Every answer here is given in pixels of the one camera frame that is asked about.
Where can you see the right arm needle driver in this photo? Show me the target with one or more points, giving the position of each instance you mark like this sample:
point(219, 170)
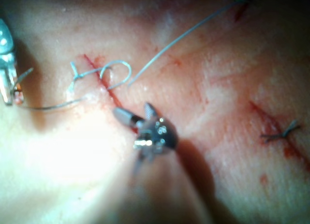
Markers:
point(159, 134)

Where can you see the curved steel needle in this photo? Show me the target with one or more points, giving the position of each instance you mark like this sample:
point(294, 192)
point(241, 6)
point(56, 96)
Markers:
point(24, 75)

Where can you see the tissue pad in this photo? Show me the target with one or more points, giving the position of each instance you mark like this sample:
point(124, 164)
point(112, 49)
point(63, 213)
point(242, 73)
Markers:
point(218, 88)

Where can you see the blue thread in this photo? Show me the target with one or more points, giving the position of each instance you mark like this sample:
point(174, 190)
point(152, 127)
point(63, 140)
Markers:
point(121, 62)

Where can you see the left arm needle driver jaw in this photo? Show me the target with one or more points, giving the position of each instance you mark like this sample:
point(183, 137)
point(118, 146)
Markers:
point(13, 74)
point(6, 88)

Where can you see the left arm needle driver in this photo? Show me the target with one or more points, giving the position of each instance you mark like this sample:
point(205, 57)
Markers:
point(5, 45)

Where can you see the right arm needle driver jaw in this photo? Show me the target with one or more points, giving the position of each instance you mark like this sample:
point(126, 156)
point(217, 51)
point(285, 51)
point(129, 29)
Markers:
point(126, 116)
point(150, 111)

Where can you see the dark right arm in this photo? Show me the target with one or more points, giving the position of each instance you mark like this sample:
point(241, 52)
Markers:
point(157, 197)

